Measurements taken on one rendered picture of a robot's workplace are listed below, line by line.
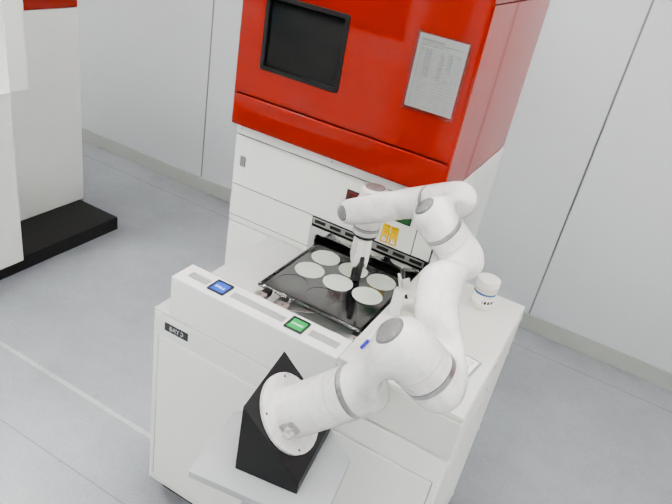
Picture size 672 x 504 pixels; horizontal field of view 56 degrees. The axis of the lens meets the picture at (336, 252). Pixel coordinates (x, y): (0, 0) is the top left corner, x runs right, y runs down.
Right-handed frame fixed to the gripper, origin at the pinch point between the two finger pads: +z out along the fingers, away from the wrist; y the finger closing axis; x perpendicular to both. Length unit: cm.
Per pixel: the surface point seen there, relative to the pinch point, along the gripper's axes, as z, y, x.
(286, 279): 2.4, 4.2, -22.4
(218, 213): 92, -209, -62
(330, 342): -3.2, 41.4, -10.5
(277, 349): 2.9, 39.2, -23.9
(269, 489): 10, 79, -23
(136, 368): 92, -48, -80
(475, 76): -68, -1, 21
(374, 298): 2.4, 9.2, 5.8
